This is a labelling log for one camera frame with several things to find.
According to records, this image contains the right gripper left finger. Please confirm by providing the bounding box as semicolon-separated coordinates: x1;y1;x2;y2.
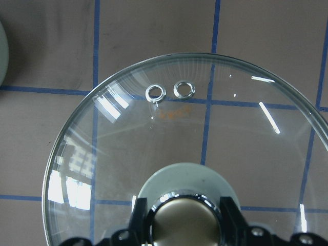
110;198;154;245

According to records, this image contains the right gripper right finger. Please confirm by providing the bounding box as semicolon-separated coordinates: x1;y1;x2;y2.
219;197;259;245

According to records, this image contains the glass pot lid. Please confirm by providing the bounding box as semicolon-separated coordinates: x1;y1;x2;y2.
43;53;327;245

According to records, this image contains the pale green cooking pot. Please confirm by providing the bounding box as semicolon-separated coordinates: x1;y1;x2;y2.
0;22;9;85

